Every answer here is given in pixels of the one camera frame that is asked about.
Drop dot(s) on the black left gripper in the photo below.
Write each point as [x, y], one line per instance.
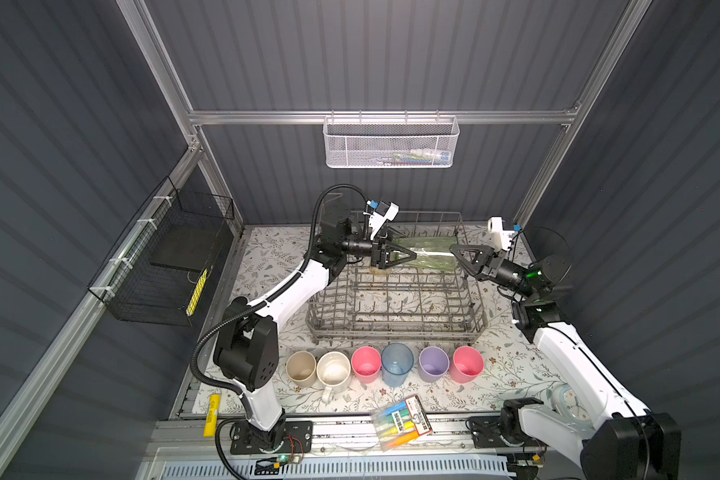
[381, 258]

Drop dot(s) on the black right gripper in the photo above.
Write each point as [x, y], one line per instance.
[481, 258]

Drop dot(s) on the yellow glass tumbler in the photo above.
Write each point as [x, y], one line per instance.
[378, 272]

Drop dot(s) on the blue plastic tumbler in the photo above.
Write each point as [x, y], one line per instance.
[397, 361]

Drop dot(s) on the green glass tumbler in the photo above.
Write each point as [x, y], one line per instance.
[432, 252]

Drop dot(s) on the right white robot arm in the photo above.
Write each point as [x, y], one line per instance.
[625, 439]

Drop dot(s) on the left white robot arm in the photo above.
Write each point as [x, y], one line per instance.
[246, 348]

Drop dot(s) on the pink cup right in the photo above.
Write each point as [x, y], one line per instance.
[467, 364]

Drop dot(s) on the pink cup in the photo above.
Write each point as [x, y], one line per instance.
[366, 364]
[467, 364]

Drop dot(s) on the purple cup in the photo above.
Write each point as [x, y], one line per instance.
[434, 363]

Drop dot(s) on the pink cup left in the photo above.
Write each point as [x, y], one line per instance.
[366, 364]

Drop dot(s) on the white mug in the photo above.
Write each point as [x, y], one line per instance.
[334, 372]

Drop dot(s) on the beige cup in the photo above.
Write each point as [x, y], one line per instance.
[301, 368]

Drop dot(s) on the highlighter marker pack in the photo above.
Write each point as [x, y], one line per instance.
[401, 423]

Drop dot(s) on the yellow highlighter in basket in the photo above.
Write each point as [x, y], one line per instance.
[194, 300]

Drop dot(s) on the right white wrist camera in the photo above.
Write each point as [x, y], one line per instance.
[503, 233]

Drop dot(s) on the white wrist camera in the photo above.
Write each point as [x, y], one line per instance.
[503, 233]
[378, 215]

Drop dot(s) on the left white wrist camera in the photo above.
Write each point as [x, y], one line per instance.
[378, 215]

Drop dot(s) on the grey wire dish rack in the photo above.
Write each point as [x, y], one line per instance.
[408, 304]

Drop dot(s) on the white mesh wall basket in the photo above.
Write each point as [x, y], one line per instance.
[393, 142]

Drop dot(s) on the yellow marker on rail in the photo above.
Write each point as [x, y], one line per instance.
[211, 421]

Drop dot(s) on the black wire wall basket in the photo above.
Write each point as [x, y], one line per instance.
[149, 277]

